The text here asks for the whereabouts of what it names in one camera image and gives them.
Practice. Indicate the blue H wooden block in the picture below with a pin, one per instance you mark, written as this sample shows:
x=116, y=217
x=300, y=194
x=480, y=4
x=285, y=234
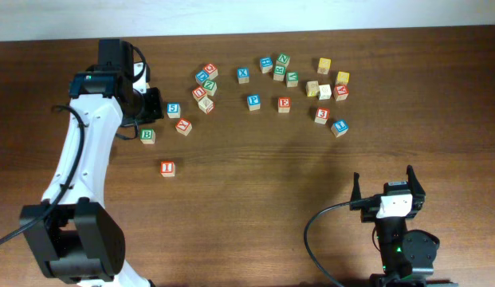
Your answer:
x=266, y=64

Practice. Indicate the yellow sided wooden block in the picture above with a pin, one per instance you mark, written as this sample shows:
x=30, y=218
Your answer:
x=312, y=88

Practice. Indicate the blue L wooden block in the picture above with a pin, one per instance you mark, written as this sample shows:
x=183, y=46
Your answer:
x=339, y=128

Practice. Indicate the green R wooden block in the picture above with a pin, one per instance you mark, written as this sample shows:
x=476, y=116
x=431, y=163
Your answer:
x=279, y=72

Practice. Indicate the red 3 wooden block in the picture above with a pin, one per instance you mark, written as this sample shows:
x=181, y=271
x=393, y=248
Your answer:
x=322, y=115

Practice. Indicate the green V wooden block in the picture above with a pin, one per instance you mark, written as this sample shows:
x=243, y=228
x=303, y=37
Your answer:
x=292, y=79

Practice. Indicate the red Y wooden block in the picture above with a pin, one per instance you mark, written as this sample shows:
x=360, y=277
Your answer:
x=183, y=126

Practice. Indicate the red I wooden block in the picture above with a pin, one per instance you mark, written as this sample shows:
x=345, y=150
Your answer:
x=167, y=169

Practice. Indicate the plain O wooden block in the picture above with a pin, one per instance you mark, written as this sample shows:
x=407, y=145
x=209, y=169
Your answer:
x=325, y=92

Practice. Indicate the yellow top block right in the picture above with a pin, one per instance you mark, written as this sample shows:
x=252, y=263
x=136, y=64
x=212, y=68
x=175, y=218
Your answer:
x=342, y=78

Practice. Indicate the green B wooden block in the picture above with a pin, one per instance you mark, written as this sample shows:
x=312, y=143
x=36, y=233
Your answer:
x=147, y=136

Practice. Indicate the green Z wooden block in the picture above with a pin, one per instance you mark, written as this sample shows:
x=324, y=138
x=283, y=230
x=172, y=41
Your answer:
x=210, y=87

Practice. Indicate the yellow top block far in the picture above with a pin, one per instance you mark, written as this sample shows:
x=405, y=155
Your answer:
x=324, y=65

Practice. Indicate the red Q wooden block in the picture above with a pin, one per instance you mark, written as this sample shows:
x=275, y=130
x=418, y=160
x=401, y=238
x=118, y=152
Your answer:
x=211, y=70

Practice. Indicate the red A wooden block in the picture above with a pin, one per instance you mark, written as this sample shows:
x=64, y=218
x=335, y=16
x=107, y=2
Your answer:
x=340, y=92

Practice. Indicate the red E wooden block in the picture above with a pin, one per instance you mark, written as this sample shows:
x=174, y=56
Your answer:
x=284, y=104

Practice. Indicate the blue 5 wooden block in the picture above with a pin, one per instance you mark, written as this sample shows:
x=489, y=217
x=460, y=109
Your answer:
x=173, y=110

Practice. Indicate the blue X wooden block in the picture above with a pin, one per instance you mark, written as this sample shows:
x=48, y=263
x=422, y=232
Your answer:
x=243, y=75

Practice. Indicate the blue D wooden block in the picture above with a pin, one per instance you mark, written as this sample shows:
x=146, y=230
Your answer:
x=201, y=76

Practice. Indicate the blue P wooden block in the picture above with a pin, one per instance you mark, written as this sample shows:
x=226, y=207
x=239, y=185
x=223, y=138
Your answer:
x=254, y=102

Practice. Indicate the green N wooden block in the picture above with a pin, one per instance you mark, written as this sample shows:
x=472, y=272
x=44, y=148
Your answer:
x=283, y=60

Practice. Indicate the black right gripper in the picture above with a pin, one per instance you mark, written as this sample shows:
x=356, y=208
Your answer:
x=418, y=194

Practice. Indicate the red U wooden block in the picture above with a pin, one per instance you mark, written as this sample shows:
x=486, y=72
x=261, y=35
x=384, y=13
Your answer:
x=199, y=93

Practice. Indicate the plain diamond wooden block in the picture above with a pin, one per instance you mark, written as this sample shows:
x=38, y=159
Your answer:
x=206, y=104

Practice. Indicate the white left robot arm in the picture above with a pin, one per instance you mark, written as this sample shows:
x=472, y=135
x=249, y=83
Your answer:
x=71, y=235

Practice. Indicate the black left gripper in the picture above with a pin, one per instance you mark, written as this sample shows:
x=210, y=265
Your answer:
x=156, y=111

